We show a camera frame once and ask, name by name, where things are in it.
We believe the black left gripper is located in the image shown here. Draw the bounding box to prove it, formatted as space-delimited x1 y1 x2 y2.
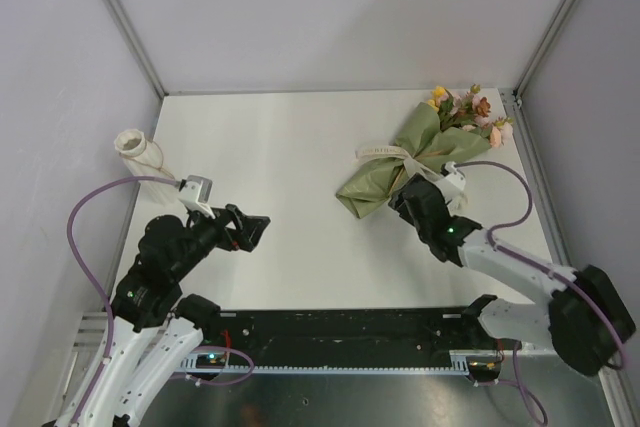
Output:
172 199 269 279

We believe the cream printed ribbon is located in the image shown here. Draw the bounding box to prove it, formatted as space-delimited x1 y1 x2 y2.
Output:
355 145 439 180

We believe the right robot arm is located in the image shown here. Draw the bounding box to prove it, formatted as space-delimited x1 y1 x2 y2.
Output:
389 175 636 376

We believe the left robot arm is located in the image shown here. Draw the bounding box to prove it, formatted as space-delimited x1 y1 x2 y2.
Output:
53 204 270 426

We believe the white ribbed ceramic vase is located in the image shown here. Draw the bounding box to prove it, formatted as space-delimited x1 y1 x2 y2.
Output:
114 129 177 205

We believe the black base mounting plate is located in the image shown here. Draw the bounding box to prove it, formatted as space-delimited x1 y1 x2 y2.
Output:
204 307 514 367

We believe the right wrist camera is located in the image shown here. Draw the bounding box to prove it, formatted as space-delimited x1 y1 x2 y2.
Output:
435 161 468 211

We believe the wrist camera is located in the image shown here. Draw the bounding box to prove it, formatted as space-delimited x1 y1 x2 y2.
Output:
177 175 214 218
435 161 468 211

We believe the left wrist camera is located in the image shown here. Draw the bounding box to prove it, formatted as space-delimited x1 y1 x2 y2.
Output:
177 175 214 218

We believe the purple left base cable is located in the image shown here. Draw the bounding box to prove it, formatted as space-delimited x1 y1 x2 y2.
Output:
169 346 256 388

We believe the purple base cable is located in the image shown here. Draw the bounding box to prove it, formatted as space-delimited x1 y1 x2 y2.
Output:
473 341 549 424
169 346 256 388

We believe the right aluminium table rail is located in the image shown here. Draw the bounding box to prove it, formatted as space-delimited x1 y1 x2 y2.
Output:
498 88 571 265

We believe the grey slotted cable duct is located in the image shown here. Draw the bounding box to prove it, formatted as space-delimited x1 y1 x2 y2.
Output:
175 350 506 377

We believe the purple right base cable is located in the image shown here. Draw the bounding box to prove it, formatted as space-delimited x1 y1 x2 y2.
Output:
473 341 549 424

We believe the left aluminium frame post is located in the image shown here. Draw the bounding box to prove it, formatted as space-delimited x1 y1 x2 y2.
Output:
102 0 167 100

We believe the aluminium frame post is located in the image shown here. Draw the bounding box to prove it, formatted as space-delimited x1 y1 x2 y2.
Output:
102 0 167 100
512 0 580 98

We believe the right aluminium frame post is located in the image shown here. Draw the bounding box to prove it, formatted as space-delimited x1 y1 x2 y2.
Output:
512 0 580 98

